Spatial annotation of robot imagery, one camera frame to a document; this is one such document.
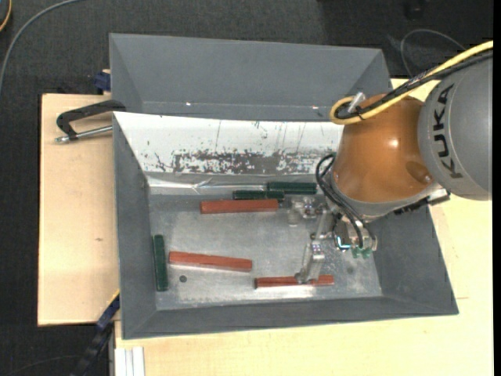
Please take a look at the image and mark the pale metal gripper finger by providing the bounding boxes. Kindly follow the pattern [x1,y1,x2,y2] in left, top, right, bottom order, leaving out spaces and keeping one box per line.
[294,242,326,284]
[287,197,326,226]

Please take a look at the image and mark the dark green flat block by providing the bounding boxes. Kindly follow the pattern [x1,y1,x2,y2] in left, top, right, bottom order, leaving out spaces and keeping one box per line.
[152,233,171,292]
[266,181,319,196]
[232,190,287,201]

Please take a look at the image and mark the red-brown flat block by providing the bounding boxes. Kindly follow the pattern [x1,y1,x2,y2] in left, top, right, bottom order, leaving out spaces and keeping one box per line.
[168,250,254,273]
[199,198,280,215]
[254,274,336,290]

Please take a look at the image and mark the grey metal bin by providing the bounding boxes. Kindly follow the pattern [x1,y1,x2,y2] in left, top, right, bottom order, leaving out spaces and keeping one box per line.
[108,32,460,340]

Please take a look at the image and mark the pale wood flat board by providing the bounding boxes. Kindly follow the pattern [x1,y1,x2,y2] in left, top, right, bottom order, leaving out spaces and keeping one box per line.
[37,92,122,327]

